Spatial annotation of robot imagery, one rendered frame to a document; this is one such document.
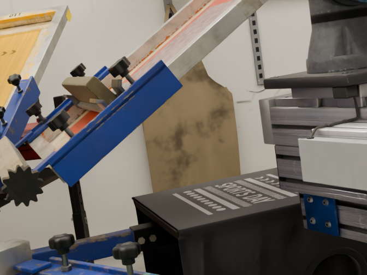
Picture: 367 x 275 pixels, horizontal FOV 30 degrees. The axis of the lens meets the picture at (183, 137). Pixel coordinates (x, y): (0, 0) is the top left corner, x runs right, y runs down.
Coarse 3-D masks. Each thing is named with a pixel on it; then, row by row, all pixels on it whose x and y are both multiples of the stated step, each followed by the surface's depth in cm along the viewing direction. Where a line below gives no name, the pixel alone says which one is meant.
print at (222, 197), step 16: (272, 176) 190; (192, 192) 185; (208, 192) 182; (224, 192) 179; (240, 192) 176; (256, 192) 173; (272, 192) 171; (288, 192) 168; (208, 208) 164; (224, 208) 161
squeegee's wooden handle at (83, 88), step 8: (64, 80) 179; (72, 80) 165; (80, 80) 153; (88, 80) 142; (96, 80) 142; (72, 88) 166; (80, 88) 152; (88, 88) 142; (96, 88) 142; (104, 88) 143; (80, 96) 167; (88, 96) 153; (96, 96) 142; (104, 96) 143; (112, 96) 143; (96, 104) 156
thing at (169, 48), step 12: (216, 0) 189; (228, 0) 175; (204, 12) 186; (216, 12) 173; (192, 24) 183; (204, 24) 170; (180, 36) 181; (168, 48) 178; (156, 60) 176; (144, 72) 173; (84, 120) 177
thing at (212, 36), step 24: (192, 0) 195; (240, 0) 141; (264, 0) 142; (168, 24) 193; (216, 24) 139; (240, 24) 141; (144, 48) 191; (192, 48) 138; (72, 120) 187; (48, 144) 160
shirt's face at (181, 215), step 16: (240, 176) 197; (256, 176) 193; (160, 192) 191; (176, 192) 188; (160, 208) 171; (176, 208) 168; (192, 208) 166; (240, 208) 159; (256, 208) 157; (272, 208) 155; (176, 224) 153; (192, 224) 151
